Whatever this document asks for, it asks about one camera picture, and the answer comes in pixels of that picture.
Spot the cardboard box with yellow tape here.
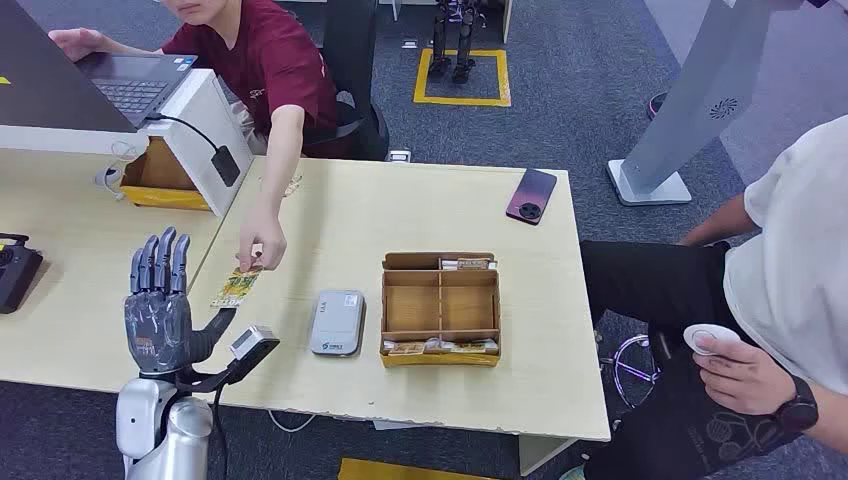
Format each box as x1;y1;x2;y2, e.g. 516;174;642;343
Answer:
119;135;213;213

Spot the purple wheel frame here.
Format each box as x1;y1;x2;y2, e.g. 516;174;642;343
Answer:
599;334;660;410

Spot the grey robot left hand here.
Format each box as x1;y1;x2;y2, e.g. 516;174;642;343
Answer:
123;226;238;379

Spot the wooden card organizer box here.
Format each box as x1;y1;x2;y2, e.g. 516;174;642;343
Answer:
379;250;502;369

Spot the grey kiosk stand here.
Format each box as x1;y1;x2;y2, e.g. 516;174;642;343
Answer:
606;0;790;208

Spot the standing humanoid robot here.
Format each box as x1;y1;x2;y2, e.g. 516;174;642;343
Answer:
427;0;488;85

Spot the person's left hand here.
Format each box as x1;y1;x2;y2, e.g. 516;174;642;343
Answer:
692;331;796;417
238;205;288;273

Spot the black office chair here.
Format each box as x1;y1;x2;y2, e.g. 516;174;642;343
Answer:
301;0;392;162

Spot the white laptop riser stand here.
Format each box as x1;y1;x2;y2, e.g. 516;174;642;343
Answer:
0;68;255;219

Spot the purple smartphone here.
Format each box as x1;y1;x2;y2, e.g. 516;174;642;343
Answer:
505;168;558;227

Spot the person's right hand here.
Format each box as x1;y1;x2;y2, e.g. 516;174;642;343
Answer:
48;27;111;62

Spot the person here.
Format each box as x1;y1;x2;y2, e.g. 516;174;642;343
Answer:
47;0;340;273
559;115;848;480

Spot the black controller device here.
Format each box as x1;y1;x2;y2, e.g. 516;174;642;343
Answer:
0;233;44;315

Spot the white cable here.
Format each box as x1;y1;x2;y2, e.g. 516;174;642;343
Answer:
94;139;144;200
268;410;319;435

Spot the dark grey laptop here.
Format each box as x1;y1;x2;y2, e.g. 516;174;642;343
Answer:
0;0;199;134

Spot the grey white card reader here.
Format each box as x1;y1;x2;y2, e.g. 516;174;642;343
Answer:
309;289;366;358

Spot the white desk leg panel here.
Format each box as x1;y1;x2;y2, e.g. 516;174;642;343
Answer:
518;433;578;477

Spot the black wristwatch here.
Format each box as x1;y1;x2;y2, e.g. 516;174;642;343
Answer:
771;374;821;435

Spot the white round remote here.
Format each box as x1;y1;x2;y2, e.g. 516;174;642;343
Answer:
682;323;742;357

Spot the black power adapter with cable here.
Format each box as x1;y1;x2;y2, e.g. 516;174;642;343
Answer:
145;112;242;188

